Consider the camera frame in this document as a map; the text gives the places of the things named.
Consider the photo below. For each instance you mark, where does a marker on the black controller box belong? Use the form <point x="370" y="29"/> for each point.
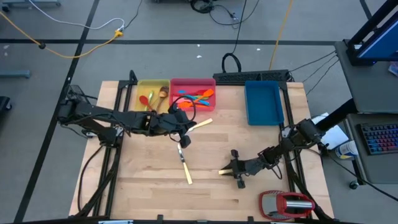
<point x="74" y="91"/>

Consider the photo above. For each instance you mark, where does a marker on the silver bracket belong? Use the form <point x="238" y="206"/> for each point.
<point x="115" y="222"/>

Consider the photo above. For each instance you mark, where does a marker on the monitor with blue screen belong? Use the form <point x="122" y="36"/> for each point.
<point x="382" y="43"/>

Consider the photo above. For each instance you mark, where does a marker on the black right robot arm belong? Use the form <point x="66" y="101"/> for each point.
<point x="306" y="132"/>

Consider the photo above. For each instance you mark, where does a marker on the grey computer cart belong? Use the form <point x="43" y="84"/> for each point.
<point x="367" y="87"/>

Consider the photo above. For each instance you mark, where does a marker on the long black perforated box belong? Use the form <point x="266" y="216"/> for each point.
<point x="248" y="75"/>

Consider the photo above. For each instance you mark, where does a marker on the dark wooden spoon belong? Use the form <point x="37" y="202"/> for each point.
<point x="163" y="91"/>

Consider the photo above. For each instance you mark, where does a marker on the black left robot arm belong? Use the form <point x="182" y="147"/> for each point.
<point x="102" y="113"/>

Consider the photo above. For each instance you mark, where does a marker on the black monitor stand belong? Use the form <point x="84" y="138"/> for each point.
<point x="370" y="28"/>

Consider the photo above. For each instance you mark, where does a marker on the black floor object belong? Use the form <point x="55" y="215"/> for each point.
<point x="3" y="104"/>

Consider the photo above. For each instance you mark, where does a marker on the blue-grey floor bar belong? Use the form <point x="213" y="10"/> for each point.
<point x="31" y="3"/>

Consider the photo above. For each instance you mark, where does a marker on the pink plastic bin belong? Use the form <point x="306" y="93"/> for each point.
<point x="192" y="83"/>

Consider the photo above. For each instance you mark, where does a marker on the white and blue bottle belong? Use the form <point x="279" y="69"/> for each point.
<point x="346" y="150"/>

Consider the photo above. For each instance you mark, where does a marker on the yellow plastic bin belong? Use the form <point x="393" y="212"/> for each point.
<point x="144" y="85"/>

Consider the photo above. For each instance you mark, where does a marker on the red silicone spoon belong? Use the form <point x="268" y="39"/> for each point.
<point x="143" y="100"/>

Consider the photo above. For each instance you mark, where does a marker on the orange round-head spatula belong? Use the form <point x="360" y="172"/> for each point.
<point x="207" y="92"/>

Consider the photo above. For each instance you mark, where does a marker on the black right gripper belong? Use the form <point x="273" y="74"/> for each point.
<point x="248" y="165"/>

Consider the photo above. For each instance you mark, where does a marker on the backlit keyboard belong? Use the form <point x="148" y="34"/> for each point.
<point x="381" y="138"/>

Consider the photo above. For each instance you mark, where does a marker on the blue plastic bin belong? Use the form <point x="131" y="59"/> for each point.
<point x="264" y="104"/>

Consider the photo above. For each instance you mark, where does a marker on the grey floor bar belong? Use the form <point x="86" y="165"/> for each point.
<point x="15" y="73"/>

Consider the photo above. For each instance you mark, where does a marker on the white paper sheet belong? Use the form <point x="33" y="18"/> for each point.
<point x="337" y="138"/>

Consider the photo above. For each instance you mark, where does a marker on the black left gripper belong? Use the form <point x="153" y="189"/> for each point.
<point x="168" y="124"/>

